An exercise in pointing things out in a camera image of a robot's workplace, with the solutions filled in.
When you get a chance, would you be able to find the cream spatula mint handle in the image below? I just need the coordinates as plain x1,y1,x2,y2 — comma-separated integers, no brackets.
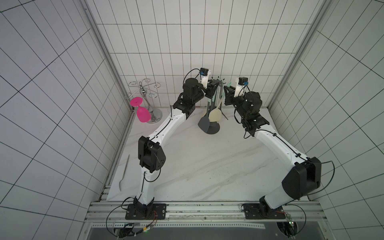
209,87,224,122

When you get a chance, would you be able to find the grey spatula mint handle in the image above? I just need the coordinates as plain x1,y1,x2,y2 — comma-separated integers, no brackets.
198,94,216,133

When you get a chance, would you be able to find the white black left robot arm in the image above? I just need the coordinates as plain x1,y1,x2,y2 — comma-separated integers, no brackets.
133,77,220,215

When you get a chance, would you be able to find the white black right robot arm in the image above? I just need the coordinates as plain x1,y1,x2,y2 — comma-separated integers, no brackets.
224,86,322,216

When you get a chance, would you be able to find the dark grey utensil rack stand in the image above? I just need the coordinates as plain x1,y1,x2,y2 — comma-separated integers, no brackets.
202,77,226,135

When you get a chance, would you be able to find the chrome wine glass rack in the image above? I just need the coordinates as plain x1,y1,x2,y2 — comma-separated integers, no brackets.
126,79,163,124

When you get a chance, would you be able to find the pink plastic wine glass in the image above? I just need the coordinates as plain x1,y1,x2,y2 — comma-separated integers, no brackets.
130,97,152,123

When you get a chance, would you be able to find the electronics board with green led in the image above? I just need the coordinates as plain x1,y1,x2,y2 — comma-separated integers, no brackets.
113,224,152,239

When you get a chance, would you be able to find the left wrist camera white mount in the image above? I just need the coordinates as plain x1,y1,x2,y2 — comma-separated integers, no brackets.
200,68,211,89

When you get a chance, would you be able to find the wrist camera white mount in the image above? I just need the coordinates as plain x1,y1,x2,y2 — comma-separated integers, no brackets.
234,77,249,98
200,68,211,89

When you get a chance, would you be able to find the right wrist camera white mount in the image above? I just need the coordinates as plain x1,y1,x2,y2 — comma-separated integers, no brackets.
234,77,249,98

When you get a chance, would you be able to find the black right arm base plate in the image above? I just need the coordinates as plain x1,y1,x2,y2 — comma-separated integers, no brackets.
240,203,286,220

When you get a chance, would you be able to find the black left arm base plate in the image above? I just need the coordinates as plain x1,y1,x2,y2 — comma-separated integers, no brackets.
125,203,167,220

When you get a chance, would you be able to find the aluminium mounting rail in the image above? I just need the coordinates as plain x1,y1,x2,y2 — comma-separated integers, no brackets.
85,201,327,227

